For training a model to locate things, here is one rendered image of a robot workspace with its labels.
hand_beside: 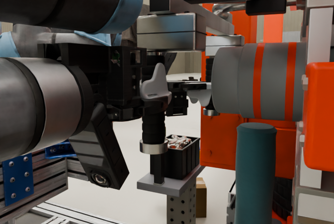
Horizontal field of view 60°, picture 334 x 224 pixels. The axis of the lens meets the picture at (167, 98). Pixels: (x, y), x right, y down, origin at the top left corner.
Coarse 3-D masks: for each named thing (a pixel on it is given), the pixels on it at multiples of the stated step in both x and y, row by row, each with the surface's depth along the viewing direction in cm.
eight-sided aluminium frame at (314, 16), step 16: (320, 0) 25; (304, 16) 66; (320, 16) 25; (304, 32) 69; (320, 32) 25; (320, 48) 26; (304, 176) 27; (320, 176) 27; (304, 192) 27; (320, 192) 27; (304, 208) 28; (320, 208) 27
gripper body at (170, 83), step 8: (168, 80) 73; (176, 80) 73; (168, 88) 68; (176, 88) 68; (176, 96) 68; (184, 96) 69; (168, 104) 67; (176, 104) 69; (184, 104) 69; (168, 112) 68; (176, 112) 70; (184, 112) 69
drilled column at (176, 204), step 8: (192, 184) 124; (184, 192) 121; (192, 192) 125; (168, 200) 124; (176, 200) 123; (184, 200) 121; (192, 200) 125; (168, 208) 125; (176, 208) 123; (184, 208) 122; (192, 208) 126; (168, 216) 125; (176, 216) 124; (184, 216) 122; (192, 216) 127
